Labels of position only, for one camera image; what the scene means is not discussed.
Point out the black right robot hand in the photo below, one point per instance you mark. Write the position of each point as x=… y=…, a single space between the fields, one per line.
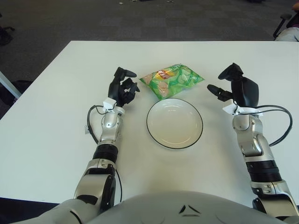
x=247 y=93

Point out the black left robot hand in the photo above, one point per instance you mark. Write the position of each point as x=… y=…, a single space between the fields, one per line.
x=115 y=89

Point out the green chips snack bag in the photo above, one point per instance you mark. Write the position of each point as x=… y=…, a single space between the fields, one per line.
x=172 y=81

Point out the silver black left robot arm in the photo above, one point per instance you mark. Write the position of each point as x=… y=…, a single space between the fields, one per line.
x=109 y=126

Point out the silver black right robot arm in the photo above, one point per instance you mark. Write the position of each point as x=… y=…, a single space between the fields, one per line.
x=254 y=142

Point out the white plate with black rim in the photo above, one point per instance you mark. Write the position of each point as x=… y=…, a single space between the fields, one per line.
x=174 y=123

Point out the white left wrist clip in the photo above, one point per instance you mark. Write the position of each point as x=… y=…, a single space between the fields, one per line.
x=109 y=103

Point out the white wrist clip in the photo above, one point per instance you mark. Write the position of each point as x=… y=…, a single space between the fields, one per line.
x=230 y=109
x=109 y=103

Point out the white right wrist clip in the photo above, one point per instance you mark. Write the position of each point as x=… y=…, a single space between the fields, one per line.
x=230 y=109

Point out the black bag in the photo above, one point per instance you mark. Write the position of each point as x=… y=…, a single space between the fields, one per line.
x=21 y=85

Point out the white desk leg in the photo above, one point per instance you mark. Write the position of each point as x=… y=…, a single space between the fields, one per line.
x=8 y=85

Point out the grey robot torso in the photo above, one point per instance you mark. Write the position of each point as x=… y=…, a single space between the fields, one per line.
x=163 y=210

